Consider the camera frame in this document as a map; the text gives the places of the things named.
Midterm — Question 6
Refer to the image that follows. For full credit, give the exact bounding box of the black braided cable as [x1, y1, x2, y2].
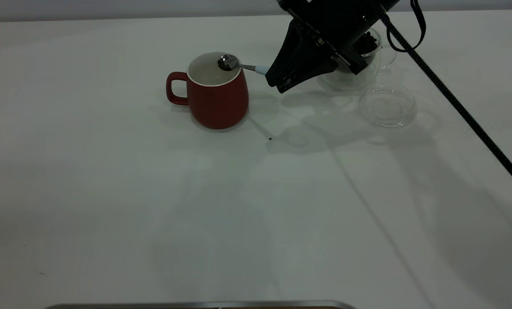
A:
[378, 11, 512, 196]

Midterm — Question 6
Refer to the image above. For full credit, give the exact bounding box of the clear glass saucer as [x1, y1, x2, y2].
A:
[316, 64, 381, 93]

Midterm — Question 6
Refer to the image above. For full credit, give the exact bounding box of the dark coffee beans pile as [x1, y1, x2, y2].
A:
[352, 31, 379, 56]

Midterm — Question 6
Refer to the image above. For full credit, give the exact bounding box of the spoon with light blue handle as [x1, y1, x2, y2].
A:
[217, 54, 270, 76]

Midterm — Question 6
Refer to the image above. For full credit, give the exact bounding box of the clear glass cup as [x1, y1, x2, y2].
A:
[324, 26, 397, 86]

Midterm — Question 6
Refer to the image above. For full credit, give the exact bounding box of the red ceramic mug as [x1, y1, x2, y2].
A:
[166, 51, 249, 130]

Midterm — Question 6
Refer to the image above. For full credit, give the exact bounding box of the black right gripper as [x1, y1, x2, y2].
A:
[265, 0, 400, 94]

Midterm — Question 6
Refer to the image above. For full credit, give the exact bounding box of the thin black cable loop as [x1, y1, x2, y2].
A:
[386, 0, 427, 53]

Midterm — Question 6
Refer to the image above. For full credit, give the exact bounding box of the silver metal bar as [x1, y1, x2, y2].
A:
[43, 300, 357, 309]

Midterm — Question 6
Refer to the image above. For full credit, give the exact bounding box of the small clear glass dish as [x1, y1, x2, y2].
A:
[358, 85, 417, 129]

